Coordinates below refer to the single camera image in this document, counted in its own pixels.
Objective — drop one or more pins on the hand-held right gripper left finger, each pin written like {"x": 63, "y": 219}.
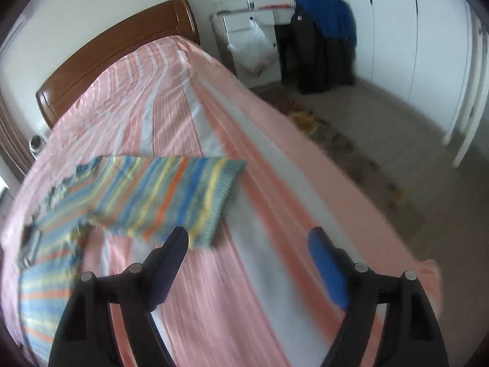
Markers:
{"x": 168, "y": 271}

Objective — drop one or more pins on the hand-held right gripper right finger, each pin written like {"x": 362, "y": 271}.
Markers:
{"x": 328, "y": 271}

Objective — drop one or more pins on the striped knitted sweater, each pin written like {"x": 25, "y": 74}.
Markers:
{"x": 160, "y": 195}

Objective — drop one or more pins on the chair with blue black clothes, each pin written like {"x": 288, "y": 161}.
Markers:
{"x": 317, "y": 61}

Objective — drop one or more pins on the pink striped bed sheet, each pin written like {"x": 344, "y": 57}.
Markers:
{"x": 267, "y": 168}

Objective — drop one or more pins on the patterned floor rug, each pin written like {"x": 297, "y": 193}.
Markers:
{"x": 340, "y": 137}

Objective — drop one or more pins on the small round grey device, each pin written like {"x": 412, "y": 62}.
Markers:
{"x": 37, "y": 143}

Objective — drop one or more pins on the brown curtain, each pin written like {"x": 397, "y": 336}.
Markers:
{"x": 13, "y": 145}

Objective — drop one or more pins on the brown wooden headboard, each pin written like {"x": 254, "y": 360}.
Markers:
{"x": 114, "y": 49}

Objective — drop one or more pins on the white plastic bag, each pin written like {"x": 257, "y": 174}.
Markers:
{"x": 252, "y": 51}

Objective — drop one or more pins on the white wardrobe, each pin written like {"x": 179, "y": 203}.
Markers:
{"x": 397, "y": 38}

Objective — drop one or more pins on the white desk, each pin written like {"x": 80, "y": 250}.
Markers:
{"x": 238, "y": 25}

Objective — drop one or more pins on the blue cloth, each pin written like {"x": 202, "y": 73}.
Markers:
{"x": 328, "y": 13}

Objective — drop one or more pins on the clear bottle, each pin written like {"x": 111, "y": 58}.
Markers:
{"x": 250, "y": 2}

